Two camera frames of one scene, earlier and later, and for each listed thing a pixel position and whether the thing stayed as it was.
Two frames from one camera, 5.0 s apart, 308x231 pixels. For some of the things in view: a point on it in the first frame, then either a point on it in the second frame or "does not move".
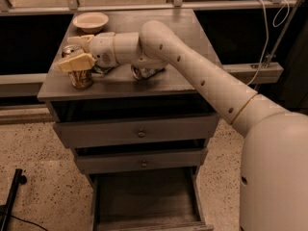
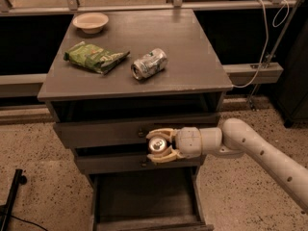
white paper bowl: x=90 y=22 does not move
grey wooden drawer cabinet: x=140 y=142 does not move
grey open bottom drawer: x=147 y=200 does not move
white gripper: x=101 y=51 → x=188 y=141
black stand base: x=7 y=208 does not move
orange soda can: x=82 y=78 → x=157 y=144
